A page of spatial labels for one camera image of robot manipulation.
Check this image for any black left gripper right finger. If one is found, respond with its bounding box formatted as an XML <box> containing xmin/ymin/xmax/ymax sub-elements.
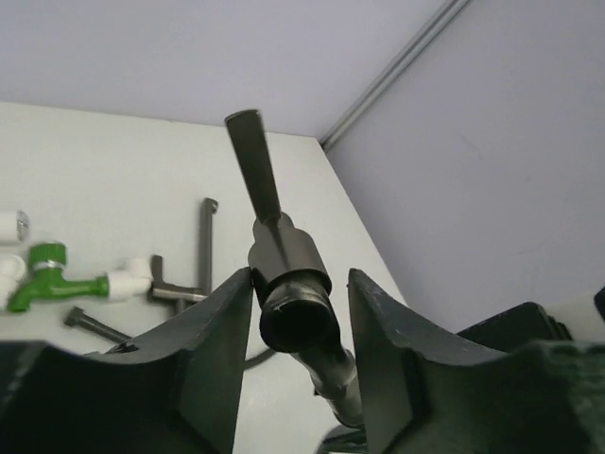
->
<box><xmin>348</xmin><ymin>269</ymin><xmax>604</xmax><ymax>453</ymax></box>

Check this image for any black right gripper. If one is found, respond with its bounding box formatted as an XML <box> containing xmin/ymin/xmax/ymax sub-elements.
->
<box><xmin>458</xmin><ymin>302</ymin><xmax>573</xmax><ymax>353</ymax></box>

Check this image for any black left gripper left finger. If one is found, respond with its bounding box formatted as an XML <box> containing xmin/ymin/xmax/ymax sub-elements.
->
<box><xmin>1</xmin><ymin>269</ymin><xmax>252</xmax><ymax>453</ymax></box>

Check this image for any grey flexible metal hose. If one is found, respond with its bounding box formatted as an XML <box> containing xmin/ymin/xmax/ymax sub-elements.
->
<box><xmin>63</xmin><ymin>306</ymin><xmax>365</xmax><ymax>454</ymax></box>

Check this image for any grey metal faucet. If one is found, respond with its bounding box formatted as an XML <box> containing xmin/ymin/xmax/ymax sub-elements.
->
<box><xmin>225</xmin><ymin>109</ymin><xmax>363</xmax><ymax>428</ymax></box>

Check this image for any grey angle valve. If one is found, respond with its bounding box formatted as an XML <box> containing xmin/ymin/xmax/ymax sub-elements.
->
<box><xmin>147</xmin><ymin>255</ymin><xmax>207</xmax><ymax>315</ymax></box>

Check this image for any green plastic faucet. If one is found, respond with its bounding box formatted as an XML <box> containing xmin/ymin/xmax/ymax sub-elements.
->
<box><xmin>7</xmin><ymin>240</ymin><xmax>153</xmax><ymax>313</ymax></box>

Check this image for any white plastic faucet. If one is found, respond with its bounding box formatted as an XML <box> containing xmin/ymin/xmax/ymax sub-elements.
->
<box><xmin>1</xmin><ymin>209</ymin><xmax>30</xmax><ymax>308</ymax></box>

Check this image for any aluminium frame post right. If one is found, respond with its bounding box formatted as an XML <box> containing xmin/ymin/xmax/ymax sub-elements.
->
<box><xmin>319</xmin><ymin>0</ymin><xmax>471</xmax><ymax>153</ymax></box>

